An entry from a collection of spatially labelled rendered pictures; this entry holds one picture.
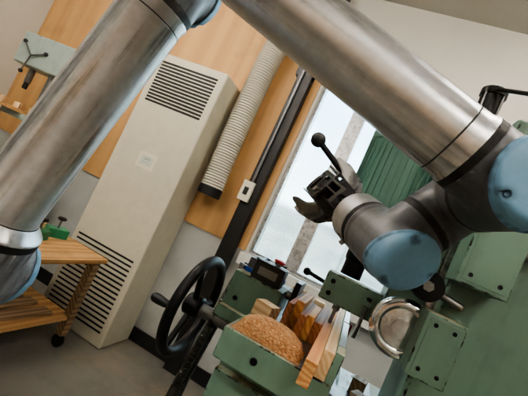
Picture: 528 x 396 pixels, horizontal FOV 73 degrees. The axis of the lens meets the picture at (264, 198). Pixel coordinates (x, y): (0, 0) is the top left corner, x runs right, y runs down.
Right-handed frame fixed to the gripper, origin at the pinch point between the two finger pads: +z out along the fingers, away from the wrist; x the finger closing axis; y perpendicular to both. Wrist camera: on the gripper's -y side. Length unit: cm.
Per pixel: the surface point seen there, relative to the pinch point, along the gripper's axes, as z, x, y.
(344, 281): -5.7, 10.4, -20.2
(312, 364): -33.4, 20.1, -4.3
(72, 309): 101, 138, -12
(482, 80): 117, -118, -77
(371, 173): 1.6, -11.1, -6.5
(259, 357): -24.9, 28.8, -4.5
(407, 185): -3.9, -14.9, -11.7
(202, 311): 6.4, 44.6, -8.3
